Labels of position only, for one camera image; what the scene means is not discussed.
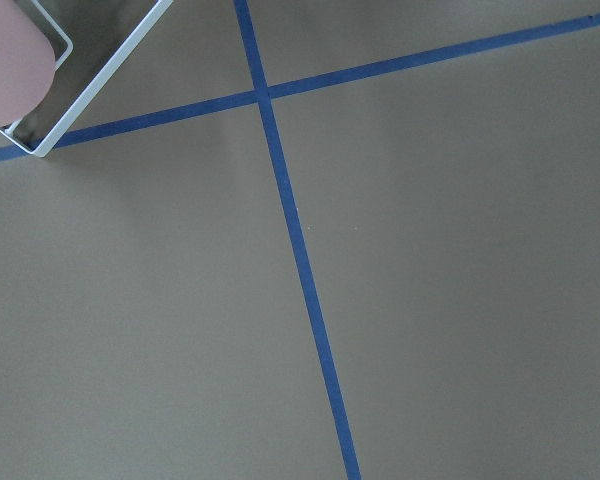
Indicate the blue tape lines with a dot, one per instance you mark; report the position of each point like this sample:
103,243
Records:
315,240

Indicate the pink cup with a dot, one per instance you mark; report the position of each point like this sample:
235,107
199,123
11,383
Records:
27,64

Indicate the white wire rack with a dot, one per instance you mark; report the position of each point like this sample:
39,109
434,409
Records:
90,40

